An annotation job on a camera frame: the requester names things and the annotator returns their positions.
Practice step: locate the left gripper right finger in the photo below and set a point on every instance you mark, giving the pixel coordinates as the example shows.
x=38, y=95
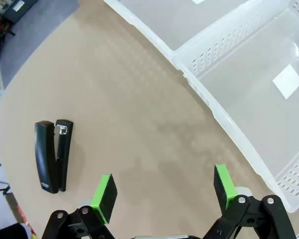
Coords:
x=223, y=184

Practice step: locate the grey storage bin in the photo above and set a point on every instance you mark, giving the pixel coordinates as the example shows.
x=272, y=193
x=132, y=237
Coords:
x=17, y=11

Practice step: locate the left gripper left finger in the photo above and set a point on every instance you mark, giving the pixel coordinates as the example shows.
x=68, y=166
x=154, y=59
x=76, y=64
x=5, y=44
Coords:
x=105, y=199

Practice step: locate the white perforated plastic basket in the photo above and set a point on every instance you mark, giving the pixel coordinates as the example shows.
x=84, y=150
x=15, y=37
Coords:
x=177, y=20
x=251, y=112

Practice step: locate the black stapler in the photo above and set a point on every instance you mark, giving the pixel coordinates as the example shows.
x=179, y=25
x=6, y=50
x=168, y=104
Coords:
x=46, y=154

